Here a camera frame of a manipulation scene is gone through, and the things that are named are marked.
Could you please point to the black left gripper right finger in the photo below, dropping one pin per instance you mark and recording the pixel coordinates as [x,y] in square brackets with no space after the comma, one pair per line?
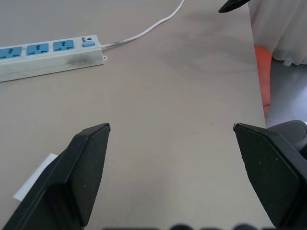
[271,172]

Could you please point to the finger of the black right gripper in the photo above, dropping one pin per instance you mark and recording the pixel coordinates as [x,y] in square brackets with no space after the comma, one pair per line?
[231,6]

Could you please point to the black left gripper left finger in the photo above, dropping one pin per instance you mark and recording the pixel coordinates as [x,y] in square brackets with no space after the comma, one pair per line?
[72,182]

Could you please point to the white paper label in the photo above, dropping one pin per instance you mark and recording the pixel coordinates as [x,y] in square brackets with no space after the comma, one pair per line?
[33,177]

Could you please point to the white power strip blue sockets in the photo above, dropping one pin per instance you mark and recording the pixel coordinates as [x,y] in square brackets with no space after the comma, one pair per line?
[48,61]

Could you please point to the white cloth curtain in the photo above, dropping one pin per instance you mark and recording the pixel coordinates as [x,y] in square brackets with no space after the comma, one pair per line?
[280,26]

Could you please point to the orange rounded object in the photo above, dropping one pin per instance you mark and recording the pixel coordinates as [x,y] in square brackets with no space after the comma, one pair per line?
[263,76]

